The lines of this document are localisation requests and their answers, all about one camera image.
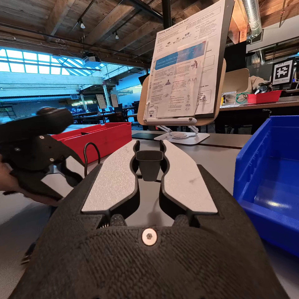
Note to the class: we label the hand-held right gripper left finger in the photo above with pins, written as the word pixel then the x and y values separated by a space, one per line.
pixel 112 177

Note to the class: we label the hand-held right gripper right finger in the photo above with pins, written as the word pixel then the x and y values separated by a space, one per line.
pixel 186 179

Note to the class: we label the person's left hand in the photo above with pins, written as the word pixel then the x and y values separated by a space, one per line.
pixel 5 179

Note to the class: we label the red plastic bin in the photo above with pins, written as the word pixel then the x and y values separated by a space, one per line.
pixel 100 140

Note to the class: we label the black flat pad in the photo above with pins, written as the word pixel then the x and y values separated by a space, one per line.
pixel 147 136

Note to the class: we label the wooden document stand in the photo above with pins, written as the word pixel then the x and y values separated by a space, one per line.
pixel 210 116

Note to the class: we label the small white card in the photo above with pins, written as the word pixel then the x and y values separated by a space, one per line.
pixel 151 113

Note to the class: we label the white sheet stand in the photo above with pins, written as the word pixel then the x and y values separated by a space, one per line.
pixel 101 101
pixel 114 100

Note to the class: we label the blue plastic bin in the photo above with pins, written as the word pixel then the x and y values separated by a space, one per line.
pixel 268 177

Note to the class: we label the clear plastic box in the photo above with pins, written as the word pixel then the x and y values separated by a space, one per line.
pixel 228 99

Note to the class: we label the blue header leaflet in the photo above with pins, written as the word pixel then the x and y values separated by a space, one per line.
pixel 177 81

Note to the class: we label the white ceiling projector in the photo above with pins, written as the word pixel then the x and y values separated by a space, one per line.
pixel 92 61

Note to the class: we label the shallow red tray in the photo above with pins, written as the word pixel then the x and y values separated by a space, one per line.
pixel 264 97

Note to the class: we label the black monitor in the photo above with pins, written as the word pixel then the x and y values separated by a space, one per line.
pixel 234 57

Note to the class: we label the black and white marker tag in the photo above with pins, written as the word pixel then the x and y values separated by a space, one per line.
pixel 283 71

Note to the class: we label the white printed instruction sheet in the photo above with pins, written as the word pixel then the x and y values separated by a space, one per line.
pixel 210 28

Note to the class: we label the silver ventilation duct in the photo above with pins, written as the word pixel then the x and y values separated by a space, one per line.
pixel 253 16

